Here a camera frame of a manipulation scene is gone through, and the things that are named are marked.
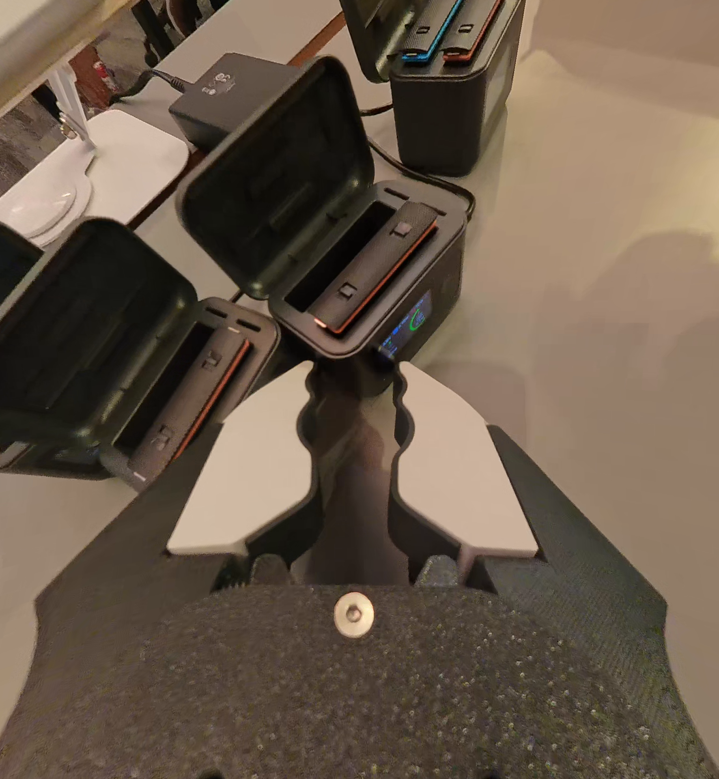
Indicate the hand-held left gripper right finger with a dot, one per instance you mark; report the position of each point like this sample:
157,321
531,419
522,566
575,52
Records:
463,481

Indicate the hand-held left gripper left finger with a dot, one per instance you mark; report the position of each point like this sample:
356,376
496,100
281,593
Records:
250,481

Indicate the red-edged black battery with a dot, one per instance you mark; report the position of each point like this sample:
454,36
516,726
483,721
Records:
378,270
207,399
475,31

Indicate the black usb hub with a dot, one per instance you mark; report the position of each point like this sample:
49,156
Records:
232,91

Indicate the blue-edged black battery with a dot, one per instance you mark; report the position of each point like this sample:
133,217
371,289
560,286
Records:
430,31

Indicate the white stand base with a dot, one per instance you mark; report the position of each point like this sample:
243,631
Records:
141,158

